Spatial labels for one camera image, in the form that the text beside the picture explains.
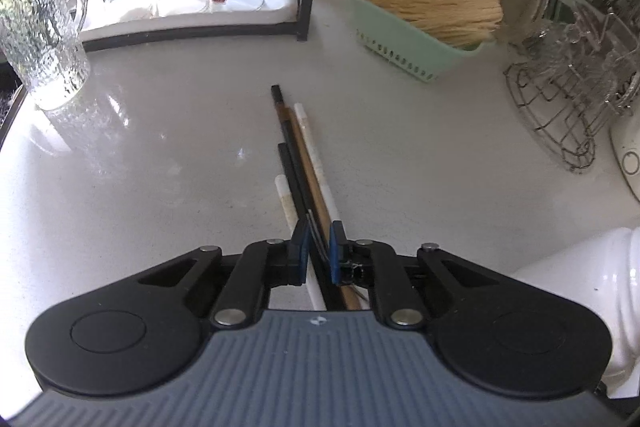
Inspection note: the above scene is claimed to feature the brown wooden chopstick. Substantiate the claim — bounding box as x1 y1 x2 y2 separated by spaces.
284 106 363 312

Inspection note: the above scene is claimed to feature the white ceramic utensil jar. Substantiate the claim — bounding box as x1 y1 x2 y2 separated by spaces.
512 227 640 400

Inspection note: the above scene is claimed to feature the textured glass pitcher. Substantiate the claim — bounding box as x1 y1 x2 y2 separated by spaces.
0 0 92 112

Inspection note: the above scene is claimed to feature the bundle of pale dried noodles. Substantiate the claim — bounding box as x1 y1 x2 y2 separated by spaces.
357 0 505 48

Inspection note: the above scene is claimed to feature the stained white chopstick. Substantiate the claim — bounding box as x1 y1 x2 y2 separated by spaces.
274 174 328 312

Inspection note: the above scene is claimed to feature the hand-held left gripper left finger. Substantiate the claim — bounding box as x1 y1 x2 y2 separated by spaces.
137 219 311 328

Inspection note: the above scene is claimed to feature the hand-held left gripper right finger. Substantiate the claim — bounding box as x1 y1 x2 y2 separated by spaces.
330 219 506 330

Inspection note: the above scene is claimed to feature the steel wire glass rack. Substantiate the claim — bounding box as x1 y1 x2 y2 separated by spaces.
502 7 640 172

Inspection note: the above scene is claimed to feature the thin metal fork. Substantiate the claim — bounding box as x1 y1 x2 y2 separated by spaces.
305 207 331 265

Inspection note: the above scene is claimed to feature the clear glass cup with handle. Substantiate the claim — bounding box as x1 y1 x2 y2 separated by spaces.
565 7 640 98

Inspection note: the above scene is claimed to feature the black chopstick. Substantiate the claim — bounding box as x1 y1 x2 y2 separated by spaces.
270 84 346 312
277 143 308 228

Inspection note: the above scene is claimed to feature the green plastic basket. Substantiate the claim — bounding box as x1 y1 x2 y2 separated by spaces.
347 0 493 84

